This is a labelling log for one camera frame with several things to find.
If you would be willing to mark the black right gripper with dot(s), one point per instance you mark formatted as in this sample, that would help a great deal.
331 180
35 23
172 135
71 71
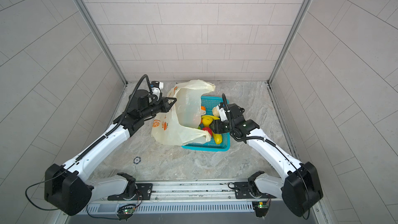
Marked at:
216 126

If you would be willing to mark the beige bread roll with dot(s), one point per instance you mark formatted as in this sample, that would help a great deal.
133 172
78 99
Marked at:
215 111

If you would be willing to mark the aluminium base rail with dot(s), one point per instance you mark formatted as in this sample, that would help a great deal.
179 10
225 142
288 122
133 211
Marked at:
183 196

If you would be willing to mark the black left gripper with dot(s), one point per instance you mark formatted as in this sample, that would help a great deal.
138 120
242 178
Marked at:
164 106

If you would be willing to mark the aluminium corner post left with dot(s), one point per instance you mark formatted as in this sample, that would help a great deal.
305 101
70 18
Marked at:
99 37

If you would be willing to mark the green circuit board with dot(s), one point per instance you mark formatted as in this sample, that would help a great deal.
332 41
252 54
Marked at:
126 211
261 208

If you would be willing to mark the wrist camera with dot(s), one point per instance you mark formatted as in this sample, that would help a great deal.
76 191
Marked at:
156 89
222 113

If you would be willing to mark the left green circuit board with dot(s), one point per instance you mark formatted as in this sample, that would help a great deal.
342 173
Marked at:
126 211

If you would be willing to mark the yellow banana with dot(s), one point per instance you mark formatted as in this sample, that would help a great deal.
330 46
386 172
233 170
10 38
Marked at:
207 120

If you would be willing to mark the cream printed plastic bag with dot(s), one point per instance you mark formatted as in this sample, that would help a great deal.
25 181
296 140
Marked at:
179 126

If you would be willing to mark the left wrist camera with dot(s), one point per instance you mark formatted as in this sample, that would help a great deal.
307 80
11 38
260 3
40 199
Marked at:
156 89

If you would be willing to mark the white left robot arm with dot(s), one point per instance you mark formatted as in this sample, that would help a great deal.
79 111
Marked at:
68 188

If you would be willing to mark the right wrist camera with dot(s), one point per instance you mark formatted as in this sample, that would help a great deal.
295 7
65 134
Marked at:
222 113

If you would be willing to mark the aluminium corner post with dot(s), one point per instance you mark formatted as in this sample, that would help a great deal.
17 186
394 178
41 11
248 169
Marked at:
295 27
99 37

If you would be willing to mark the right green circuit board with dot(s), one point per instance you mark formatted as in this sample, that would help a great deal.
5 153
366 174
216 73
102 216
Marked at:
261 208

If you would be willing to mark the aluminium corner post right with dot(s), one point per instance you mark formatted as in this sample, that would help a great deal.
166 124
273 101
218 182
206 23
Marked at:
295 27

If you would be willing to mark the yellow lemon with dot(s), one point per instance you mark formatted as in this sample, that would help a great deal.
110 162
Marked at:
218 138

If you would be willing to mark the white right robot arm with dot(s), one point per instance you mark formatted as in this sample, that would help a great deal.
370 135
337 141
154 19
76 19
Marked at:
298 184

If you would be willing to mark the red apple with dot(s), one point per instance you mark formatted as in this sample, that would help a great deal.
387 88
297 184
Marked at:
207 129

